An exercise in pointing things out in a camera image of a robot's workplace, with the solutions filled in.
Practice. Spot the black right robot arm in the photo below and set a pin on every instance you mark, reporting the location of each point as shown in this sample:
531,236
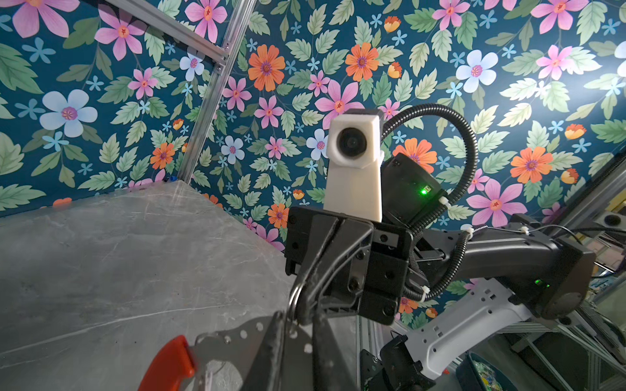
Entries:
522,273

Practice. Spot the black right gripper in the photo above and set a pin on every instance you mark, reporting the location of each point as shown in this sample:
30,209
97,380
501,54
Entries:
345,266

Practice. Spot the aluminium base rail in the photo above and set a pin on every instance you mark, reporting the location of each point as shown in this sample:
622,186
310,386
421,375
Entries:
367,342

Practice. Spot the teal tray of keys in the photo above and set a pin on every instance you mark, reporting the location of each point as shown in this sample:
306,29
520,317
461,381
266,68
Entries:
477,374

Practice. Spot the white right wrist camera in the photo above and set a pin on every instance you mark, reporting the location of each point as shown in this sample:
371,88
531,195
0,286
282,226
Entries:
353,184

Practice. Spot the steel keyring with red handle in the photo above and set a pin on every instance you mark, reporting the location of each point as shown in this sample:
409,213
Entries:
180,365

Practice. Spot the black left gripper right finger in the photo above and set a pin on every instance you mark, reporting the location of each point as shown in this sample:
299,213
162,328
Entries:
330,371

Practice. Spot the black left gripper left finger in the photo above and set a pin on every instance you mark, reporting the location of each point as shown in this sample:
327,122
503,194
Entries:
266,370

